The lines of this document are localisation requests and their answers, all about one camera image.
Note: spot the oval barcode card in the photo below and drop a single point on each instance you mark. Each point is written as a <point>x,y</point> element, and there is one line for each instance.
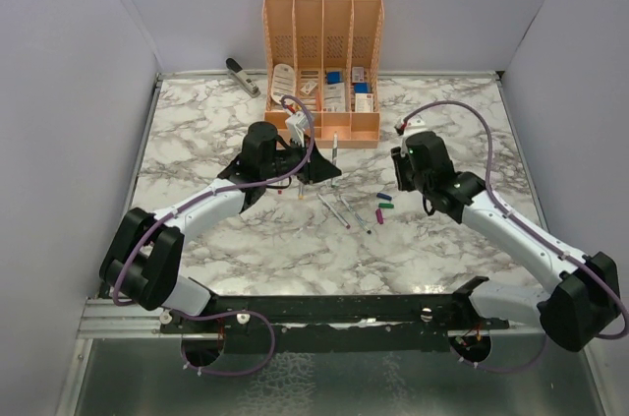
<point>283,82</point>

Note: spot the black grey stapler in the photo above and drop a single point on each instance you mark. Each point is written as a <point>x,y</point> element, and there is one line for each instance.
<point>236,72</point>

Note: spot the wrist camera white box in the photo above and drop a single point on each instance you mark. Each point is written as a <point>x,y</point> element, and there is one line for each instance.
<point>415,125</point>
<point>298,125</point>

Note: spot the blue eraser box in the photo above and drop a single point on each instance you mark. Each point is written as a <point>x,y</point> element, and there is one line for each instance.
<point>334,77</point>

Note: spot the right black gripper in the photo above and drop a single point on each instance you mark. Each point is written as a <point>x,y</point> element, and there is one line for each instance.
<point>406,153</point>

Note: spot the purple pen cap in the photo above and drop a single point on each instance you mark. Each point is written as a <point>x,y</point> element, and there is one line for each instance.
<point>379,216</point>

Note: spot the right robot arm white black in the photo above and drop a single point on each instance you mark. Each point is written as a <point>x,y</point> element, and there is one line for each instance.
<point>578,294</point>

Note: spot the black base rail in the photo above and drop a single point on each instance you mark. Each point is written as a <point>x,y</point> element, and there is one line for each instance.
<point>334,323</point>

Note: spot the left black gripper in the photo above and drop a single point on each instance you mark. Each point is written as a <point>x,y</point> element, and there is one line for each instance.
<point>319,168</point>

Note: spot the white label box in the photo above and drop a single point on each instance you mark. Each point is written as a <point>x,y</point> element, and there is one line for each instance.
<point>364,103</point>

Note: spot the white paper packet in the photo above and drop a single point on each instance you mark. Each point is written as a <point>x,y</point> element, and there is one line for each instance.
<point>334,98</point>

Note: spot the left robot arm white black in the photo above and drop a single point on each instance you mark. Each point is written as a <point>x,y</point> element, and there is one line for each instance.
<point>143,260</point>

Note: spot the orange desk organizer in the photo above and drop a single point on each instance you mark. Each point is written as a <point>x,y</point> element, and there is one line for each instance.
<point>317,36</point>

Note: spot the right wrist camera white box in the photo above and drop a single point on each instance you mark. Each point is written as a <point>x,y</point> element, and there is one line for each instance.
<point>415,125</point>

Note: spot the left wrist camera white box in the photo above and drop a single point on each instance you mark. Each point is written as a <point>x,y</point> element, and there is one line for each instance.
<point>298,125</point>

